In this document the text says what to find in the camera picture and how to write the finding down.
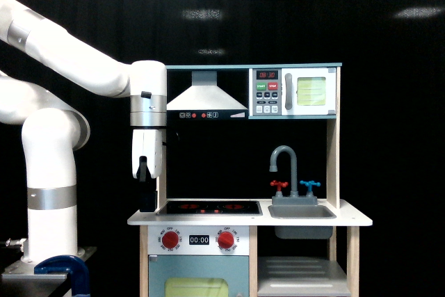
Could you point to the toy microwave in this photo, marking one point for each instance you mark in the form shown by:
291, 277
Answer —
293, 92

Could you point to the grey range hood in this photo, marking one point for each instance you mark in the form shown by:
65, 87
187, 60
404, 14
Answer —
205, 100

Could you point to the right red stove knob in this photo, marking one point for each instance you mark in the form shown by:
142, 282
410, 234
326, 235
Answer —
225, 240

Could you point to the teal oven door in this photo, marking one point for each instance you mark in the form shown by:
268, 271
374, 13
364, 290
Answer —
198, 275

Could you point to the red stove knob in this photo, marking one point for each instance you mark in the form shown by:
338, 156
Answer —
170, 240
225, 240

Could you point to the left red stove knob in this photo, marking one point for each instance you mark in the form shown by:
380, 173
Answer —
170, 240

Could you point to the red faucet handle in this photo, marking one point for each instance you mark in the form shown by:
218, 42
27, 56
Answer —
278, 187

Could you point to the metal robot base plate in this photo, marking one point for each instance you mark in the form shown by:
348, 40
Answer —
24, 268

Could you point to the wooden toy kitchen frame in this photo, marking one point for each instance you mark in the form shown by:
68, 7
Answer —
247, 169

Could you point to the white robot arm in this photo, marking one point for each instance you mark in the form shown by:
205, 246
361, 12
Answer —
52, 130

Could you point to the grey faucet spout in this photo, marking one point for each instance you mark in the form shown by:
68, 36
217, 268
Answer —
293, 166

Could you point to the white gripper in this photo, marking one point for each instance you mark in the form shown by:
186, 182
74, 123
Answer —
147, 164

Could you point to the grey sink basin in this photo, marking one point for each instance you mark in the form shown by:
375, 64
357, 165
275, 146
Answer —
302, 207

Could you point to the black curtain backdrop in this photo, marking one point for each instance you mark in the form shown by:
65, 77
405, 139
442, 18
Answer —
392, 118

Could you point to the blue faucet handle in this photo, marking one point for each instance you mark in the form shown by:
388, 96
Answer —
310, 185

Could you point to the black toy stovetop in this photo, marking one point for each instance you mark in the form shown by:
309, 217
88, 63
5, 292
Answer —
211, 207

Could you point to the black timer display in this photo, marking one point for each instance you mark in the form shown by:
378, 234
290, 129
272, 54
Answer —
198, 240

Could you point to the grey lower shelf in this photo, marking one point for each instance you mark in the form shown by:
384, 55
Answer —
300, 276

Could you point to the blue c-clamp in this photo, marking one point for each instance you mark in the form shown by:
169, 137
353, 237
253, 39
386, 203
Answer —
71, 265

